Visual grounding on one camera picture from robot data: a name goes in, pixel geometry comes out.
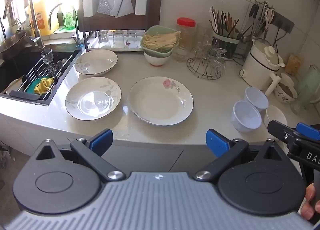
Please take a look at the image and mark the kitchen scissors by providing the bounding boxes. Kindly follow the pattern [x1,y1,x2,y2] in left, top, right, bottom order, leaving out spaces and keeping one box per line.
[264,7,275,25]

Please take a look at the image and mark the floral bowl brown contents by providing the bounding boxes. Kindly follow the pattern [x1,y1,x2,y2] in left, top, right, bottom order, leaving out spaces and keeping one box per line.
[274,73,298,104]

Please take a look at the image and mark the bundle of chopsticks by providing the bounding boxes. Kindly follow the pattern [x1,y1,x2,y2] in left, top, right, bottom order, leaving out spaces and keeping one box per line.
[209,5,240,39]

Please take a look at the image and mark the person's right hand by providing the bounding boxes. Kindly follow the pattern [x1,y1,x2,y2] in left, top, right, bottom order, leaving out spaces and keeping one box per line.
[301,184,320,221]

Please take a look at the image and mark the black wall outlet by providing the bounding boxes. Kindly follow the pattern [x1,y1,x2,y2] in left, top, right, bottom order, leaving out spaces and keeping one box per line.
[271,13,295,33]

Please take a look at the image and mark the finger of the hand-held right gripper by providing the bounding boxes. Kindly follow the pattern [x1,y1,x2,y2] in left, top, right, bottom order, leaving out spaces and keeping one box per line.
[267,119,303,148]
[296,122,320,142]

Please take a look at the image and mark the white dish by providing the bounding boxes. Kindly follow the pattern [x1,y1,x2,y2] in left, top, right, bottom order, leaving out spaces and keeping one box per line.
[5,78,23,96]

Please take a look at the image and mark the grey scouring pad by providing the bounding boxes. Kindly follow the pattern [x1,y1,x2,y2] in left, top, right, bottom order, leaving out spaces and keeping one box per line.
[47,60,65,77]

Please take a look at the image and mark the black handled hanging tool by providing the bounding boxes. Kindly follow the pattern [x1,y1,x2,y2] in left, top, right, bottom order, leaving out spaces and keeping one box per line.
[249,3,259,19]

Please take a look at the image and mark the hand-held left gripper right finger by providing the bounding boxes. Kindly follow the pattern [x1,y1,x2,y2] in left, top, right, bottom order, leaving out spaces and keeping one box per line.
[195,129,289,181]

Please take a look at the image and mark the green chopstick holder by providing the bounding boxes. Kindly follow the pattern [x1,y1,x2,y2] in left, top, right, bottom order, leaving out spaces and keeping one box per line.
[212,31,247,59]

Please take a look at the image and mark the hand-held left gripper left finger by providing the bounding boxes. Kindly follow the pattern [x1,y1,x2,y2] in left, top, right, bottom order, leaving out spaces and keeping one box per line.
[31,128,126,181]

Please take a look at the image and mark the green colander bowl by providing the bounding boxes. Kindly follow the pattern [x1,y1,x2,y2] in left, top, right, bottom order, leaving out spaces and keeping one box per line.
[140,25,181,58]

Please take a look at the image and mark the green detergent bottle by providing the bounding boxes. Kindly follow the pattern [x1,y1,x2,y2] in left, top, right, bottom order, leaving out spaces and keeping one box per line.
[62,5,77,31]

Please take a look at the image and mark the small steel faucet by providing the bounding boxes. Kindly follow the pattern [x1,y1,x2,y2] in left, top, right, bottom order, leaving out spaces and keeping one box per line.
[48,3,83,46]

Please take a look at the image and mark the white tray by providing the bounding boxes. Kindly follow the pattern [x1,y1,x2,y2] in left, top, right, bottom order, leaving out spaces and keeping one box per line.
[89,36,144,53]

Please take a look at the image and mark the wire glass rack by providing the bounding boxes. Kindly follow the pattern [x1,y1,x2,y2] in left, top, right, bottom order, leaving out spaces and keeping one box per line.
[187,56,226,80]

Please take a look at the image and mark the upturned drinking glass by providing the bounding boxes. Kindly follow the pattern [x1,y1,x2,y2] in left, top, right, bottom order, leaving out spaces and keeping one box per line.
[126,30,138,47]
[98,30,110,46]
[112,30,125,47]

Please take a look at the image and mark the green glass pitcher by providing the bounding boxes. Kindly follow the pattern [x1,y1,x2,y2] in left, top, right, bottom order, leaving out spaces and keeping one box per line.
[297,65,320,102]

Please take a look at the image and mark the plain white ceramic bowl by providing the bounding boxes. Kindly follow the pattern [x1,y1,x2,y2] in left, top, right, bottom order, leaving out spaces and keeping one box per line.
[264,105,288,130]

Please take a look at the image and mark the leaf pattern white plate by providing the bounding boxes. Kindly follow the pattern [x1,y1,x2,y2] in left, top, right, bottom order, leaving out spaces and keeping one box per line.
[74,49,118,76]
[65,77,122,121]

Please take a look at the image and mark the yellow cloth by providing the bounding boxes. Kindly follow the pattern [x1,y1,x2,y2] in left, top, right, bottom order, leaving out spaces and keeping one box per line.
[34,77,55,95]

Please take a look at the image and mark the steel basin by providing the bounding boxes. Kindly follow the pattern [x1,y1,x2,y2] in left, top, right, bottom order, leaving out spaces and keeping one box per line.
[0,30,28,54]

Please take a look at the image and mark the dried noodles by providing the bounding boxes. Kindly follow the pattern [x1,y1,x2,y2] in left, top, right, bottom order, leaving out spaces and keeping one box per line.
[142,31,181,51]

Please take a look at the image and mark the black sink drain rack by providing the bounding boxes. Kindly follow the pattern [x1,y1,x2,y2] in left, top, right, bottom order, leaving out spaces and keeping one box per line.
[6,49,80,102]

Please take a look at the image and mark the yellow packet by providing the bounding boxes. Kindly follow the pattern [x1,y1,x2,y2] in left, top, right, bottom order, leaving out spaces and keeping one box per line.
[285,55,303,76]

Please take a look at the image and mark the metal hook rail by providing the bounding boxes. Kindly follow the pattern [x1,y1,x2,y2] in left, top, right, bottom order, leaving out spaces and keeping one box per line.
[254,0,275,8]

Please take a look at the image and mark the white electric cooking pot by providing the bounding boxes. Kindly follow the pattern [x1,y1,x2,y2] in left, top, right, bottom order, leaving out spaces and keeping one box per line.
[239,38,286,97]

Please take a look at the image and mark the black sink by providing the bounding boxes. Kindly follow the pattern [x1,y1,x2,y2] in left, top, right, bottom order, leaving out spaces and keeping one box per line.
[0,43,82,107]

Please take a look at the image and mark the yellow detergent jug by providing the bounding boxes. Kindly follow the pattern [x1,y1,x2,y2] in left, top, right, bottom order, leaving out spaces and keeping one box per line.
[32,0,60,36]

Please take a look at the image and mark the stemmed glass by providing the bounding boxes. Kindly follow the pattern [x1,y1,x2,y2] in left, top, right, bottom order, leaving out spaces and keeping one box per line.
[41,49,56,71]

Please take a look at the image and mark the white bowl red foot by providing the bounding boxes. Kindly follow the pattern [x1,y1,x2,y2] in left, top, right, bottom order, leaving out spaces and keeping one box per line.
[144,51,172,67]

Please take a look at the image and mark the green sink mat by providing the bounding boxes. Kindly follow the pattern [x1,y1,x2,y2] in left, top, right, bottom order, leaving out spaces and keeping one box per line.
[26,76,44,94]

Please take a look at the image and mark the clear jar red lid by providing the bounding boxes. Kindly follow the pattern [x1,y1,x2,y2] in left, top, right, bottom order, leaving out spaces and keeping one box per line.
[172,17,198,63]

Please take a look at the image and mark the tall steel faucet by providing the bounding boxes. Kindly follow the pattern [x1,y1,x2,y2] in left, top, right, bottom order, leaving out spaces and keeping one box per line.
[3,0,45,48]

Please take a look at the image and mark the pale blue plastic bowl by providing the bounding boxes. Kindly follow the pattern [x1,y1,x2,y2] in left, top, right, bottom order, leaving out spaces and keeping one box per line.
[244,87,269,113]
[231,101,262,133]

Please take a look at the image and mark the crumpled grey bag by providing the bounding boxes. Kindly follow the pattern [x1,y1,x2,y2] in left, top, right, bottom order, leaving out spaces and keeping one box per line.
[0,140,12,168]

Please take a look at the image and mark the pink flower white plate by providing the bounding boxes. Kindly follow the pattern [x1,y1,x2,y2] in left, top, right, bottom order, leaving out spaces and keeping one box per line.
[128,76,194,127]

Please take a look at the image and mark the white utensil cup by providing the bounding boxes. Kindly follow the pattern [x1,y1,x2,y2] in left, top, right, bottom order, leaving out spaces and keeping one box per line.
[135,0,147,16]
[82,0,97,17]

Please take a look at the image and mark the clear textured glass vase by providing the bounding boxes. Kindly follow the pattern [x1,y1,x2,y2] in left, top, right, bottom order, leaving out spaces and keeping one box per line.
[291,88,313,115]

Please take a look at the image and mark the cluster of clear glass cups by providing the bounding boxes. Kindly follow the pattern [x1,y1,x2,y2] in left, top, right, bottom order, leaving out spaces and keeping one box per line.
[192,34,227,76]

